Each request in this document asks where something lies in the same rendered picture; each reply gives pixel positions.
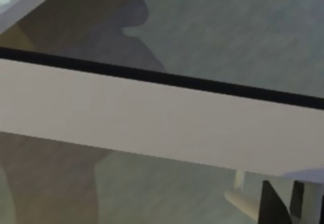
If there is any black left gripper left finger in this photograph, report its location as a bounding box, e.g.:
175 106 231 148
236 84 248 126
257 180 292 224

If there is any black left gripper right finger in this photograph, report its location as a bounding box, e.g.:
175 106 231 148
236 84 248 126
289 180 305 220

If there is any white table leg frame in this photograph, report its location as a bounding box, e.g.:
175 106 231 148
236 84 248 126
223 169 261 218

